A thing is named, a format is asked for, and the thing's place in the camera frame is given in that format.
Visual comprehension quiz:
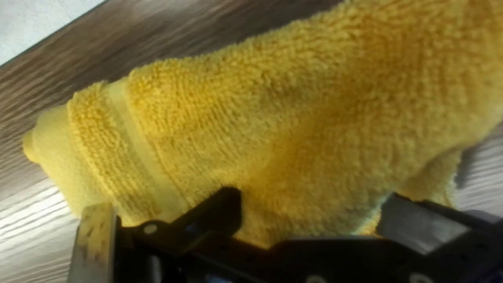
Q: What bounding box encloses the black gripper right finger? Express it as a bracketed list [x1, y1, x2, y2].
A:
[377, 194, 503, 262]

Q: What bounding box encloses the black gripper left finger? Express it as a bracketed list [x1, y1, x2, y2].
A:
[119, 185, 245, 248]

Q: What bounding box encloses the yellow terry towel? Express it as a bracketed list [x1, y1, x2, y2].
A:
[22, 0, 503, 246]

